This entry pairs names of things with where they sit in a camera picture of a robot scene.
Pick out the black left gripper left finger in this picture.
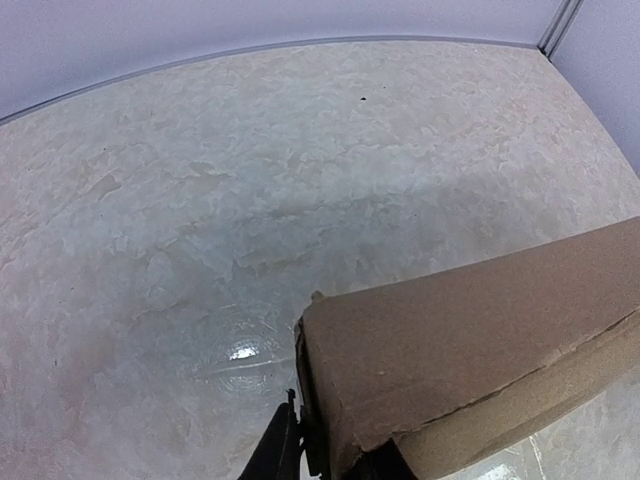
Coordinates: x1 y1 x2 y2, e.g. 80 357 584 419
239 389 320 480

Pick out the brown cardboard box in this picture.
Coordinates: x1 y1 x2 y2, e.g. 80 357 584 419
296 218 639 479

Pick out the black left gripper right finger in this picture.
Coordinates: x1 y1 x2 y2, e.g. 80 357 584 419
344 439 417 480

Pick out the right aluminium frame post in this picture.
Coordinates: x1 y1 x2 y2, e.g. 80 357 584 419
537 0 584 60

